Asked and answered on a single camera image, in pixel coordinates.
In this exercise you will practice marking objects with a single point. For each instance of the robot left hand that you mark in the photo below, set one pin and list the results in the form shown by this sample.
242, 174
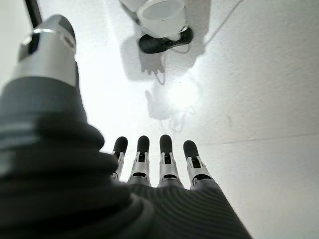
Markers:
62, 174

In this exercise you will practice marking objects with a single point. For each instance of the black robot foot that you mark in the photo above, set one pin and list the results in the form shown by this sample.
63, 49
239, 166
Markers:
154, 44

